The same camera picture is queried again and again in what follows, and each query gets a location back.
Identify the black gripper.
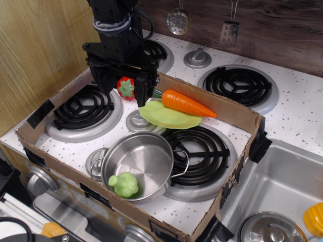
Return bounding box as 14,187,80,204
82,32,159,107

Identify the orange toy carrot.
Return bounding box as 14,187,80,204
152,88,217,118

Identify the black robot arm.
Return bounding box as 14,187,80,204
82,1,159,107

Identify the green toy plate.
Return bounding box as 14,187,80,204
139,100,202,130

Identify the red toy strawberry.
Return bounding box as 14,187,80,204
117,77,135,100

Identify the middle silver stove knob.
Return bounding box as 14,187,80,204
126,110,166,134

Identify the silver stove knob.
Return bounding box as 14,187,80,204
183,48,212,69
126,110,166,134
85,147,109,182

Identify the back left stove burner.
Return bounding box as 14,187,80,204
142,40,174,74

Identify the stove burner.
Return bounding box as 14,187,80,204
197,65,279,115
161,124,238,202
46,84,123,143
142,40,174,74

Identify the front left stove burner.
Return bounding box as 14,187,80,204
46,84,123,143

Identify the back silver stove knob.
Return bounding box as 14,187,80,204
183,48,212,69

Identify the hanging slotted metal spoon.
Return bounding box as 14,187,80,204
167,0,191,36

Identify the front silver stove knob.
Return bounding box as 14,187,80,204
85,147,109,182

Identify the steel toy pot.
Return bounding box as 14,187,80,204
101,132,176,204

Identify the green toy broccoli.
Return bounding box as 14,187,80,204
108,172,139,198

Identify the hanging metal spatula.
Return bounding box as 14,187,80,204
219,0,240,48

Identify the front right stove burner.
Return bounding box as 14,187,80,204
161,124,238,202

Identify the back right stove burner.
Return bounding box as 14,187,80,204
197,65,279,115

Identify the left oven front knob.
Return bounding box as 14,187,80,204
27,166,59,197

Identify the oven knob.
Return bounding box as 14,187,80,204
27,166,59,197
124,224,150,242

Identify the brown cardboard fence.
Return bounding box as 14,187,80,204
17,70,265,241

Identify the bottom oven front knob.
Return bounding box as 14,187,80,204
124,224,150,242

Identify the orange toy piece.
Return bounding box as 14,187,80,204
40,222,66,238

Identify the silver toy sink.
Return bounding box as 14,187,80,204
220,139,322,241

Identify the steel pot lid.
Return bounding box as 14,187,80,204
238,212,309,242

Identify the yellow toy pepper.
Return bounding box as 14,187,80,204
303,202,322,238

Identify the black cable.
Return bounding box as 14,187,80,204
0,216,34,242

